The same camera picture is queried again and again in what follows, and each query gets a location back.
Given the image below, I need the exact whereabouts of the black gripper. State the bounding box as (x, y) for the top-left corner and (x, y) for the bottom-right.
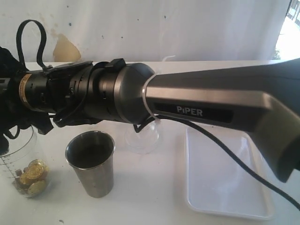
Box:
(0, 47), (53, 155)

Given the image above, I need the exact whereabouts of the stainless steel cup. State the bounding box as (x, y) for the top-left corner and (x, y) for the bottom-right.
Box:
(65, 130), (115, 198)

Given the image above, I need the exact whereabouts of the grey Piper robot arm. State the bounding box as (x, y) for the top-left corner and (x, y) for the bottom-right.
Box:
(0, 48), (300, 182)

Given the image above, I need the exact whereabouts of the clear plastic shaker cup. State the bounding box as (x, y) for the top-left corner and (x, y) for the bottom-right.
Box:
(0, 126), (50, 198)

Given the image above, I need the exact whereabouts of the clear dome strainer lid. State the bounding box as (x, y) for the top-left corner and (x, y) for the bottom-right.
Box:
(124, 121), (161, 155)

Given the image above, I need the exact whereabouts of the white backdrop sheet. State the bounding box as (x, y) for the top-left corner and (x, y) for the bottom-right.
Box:
(0, 0), (289, 62)

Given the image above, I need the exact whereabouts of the white zip tie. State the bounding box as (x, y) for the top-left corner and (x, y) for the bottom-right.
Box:
(137, 68), (161, 131)

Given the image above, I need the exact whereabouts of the white rectangular tray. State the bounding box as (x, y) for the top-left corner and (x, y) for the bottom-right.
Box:
(185, 127), (275, 220)

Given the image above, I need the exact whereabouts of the black camera cable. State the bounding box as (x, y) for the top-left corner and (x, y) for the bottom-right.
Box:
(15, 20), (300, 204)

